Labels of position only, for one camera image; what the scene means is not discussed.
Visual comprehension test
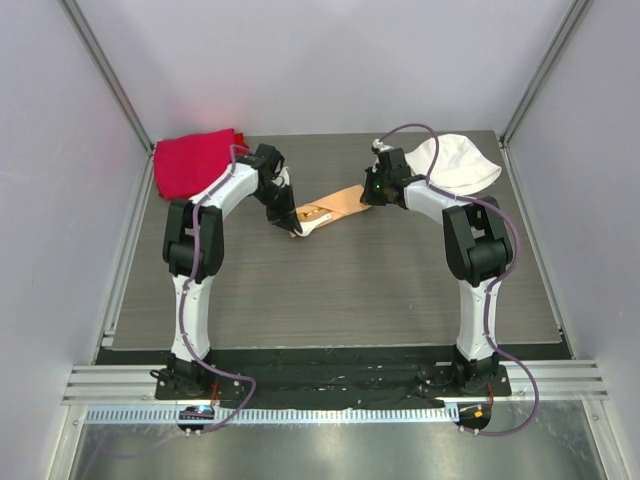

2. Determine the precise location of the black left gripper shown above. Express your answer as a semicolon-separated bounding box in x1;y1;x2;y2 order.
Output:
252;183;301;235

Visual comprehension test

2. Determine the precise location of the gold fork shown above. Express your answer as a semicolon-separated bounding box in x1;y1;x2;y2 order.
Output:
297;208;326;222

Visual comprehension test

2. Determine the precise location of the white ceramic spoon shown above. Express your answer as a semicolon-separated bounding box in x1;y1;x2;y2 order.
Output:
289;213;333;238

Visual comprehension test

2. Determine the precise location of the beige satin napkin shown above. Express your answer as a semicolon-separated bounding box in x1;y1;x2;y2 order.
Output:
296;185;370;228

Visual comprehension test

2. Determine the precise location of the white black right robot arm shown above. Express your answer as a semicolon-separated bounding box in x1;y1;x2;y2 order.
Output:
361;142;515;395

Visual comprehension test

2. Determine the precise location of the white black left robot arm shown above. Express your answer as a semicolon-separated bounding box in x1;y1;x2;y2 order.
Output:
162;144;303;399

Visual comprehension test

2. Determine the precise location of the white bucket hat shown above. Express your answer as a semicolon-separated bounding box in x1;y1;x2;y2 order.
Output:
405;134;502;196

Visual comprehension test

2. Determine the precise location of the red folded cloth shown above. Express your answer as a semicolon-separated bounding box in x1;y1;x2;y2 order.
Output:
153;129;249;201

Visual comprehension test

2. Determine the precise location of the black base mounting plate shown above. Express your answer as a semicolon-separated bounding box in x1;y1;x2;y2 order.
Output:
94;344;516;409

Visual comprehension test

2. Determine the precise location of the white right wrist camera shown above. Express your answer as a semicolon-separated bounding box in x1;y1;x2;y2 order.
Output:
371;139;392;154

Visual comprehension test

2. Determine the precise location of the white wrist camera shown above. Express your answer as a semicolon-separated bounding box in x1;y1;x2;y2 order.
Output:
371;139;392;154
273;166;291;188

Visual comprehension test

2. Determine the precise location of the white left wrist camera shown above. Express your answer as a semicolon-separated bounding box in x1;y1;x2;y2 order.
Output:
273;166;291;188

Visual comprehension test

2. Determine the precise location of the aluminium frame rail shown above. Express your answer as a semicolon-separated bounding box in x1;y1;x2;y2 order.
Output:
61;359;611;404

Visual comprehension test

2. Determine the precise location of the white slotted cable duct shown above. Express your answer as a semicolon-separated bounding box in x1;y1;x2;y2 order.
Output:
84;404;459;425

